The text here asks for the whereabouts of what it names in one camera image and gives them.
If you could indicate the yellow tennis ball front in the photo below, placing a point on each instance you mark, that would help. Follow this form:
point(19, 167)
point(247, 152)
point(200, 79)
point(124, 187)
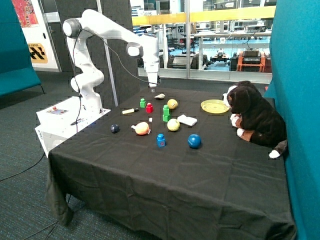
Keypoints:
point(173, 125)

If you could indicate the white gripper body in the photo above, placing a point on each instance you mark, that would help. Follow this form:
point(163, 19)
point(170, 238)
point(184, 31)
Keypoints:
point(152, 71)

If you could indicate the orange plush fruit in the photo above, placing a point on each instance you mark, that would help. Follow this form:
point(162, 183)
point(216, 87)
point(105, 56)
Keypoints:
point(141, 128)

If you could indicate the yellow black warning sign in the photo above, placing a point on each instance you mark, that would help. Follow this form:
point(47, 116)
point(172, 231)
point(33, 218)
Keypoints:
point(37, 53)

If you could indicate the green block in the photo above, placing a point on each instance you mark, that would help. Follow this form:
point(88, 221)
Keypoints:
point(166, 110)
point(166, 118)
point(142, 103)

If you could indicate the dark navy small ball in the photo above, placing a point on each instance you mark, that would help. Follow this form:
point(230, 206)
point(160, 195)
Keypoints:
point(114, 128)

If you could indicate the orange black equipment rack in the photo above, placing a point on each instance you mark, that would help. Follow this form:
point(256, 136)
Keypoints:
point(251, 60)

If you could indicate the beige small shell object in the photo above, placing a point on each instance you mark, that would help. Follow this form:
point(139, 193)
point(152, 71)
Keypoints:
point(160, 96)

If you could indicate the red poster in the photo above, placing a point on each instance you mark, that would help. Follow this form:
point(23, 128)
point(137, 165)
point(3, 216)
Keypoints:
point(26, 13)

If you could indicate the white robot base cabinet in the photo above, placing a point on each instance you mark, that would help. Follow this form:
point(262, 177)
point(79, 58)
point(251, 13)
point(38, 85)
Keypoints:
point(61, 121)

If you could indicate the black tablecloth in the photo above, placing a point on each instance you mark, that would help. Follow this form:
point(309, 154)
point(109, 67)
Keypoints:
point(227, 189)

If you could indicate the brown plush dog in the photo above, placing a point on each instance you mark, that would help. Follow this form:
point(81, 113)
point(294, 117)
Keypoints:
point(255, 118)

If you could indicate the yellow tennis ball back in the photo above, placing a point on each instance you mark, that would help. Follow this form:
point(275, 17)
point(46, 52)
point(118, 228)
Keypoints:
point(172, 104)

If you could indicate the yellow black marker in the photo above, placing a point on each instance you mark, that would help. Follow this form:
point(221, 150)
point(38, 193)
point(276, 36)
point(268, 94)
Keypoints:
point(129, 111)

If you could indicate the red block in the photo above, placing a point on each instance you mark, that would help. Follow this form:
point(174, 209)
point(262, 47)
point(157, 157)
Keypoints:
point(149, 108)

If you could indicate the yellow tennis ball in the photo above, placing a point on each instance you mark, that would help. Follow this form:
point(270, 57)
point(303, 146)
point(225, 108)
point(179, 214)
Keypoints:
point(172, 104)
point(173, 125)

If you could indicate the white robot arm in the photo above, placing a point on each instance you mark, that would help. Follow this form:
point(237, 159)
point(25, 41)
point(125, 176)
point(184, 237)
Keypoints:
point(93, 23)

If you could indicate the teal sofa left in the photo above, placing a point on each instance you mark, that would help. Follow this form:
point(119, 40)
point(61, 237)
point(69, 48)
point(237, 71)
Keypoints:
point(16, 70)

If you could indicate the yellow plastic plate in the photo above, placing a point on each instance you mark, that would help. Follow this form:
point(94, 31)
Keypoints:
point(214, 106)

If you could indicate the teal partition right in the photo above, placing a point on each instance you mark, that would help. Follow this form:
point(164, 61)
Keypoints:
point(295, 86)

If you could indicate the blue block with letter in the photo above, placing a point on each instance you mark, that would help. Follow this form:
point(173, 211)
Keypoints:
point(160, 139)

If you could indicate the green block back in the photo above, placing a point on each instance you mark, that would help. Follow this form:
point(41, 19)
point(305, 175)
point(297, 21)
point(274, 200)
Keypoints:
point(142, 103)

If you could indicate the blue ball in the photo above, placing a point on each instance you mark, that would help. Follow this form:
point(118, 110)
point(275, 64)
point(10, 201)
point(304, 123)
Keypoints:
point(194, 141)

